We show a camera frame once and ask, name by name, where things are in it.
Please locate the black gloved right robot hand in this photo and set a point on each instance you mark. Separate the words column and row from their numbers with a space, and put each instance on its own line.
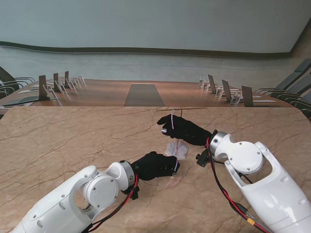
column 189, row 132

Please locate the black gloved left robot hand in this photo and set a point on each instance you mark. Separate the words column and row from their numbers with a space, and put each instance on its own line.
column 155, row 166

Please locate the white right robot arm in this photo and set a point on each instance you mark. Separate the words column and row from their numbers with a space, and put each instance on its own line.
column 267, row 184

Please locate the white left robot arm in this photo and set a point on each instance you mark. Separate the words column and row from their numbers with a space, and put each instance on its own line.
column 56, row 208

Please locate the gold T rack marble base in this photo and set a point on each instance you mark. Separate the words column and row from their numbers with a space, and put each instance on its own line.
column 182, row 151

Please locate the clear acrylic name holder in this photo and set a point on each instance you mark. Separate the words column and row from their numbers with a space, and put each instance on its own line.
column 76, row 82
column 201, row 82
column 81, row 80
column 219, row 92
column 60, row 87
column 71, row 85
column 235, row 99
column 48, row 92
column 206, row 86

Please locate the dark upright desk monitor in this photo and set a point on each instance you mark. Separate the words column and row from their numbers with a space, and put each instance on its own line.
column 247, row 95
column 66, row 77
column 211, row 83
column 226, row 89
column 56, row 81
column 42, row 87

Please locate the grey desk pad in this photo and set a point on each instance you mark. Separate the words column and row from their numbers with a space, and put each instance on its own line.
column 29, row 91
column 264, row 101
column 22, row 99

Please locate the brown wooden conference table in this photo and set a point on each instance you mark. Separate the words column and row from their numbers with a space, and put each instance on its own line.
column 104, row 94

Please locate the dark grey office chair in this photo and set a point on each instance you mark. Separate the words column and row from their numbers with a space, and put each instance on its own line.
column 303, row 65
column 6, row 75
column 301, row 85
column 307, row 97
column 290, row 81
column 14, row 85

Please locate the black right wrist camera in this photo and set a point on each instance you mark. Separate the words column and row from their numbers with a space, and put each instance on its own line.
column 202, row 159

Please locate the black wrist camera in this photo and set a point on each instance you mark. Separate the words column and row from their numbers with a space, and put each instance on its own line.
column 133, row 194
column 202, row 159

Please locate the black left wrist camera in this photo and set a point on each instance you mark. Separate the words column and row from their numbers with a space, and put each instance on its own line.
column 133, row 194

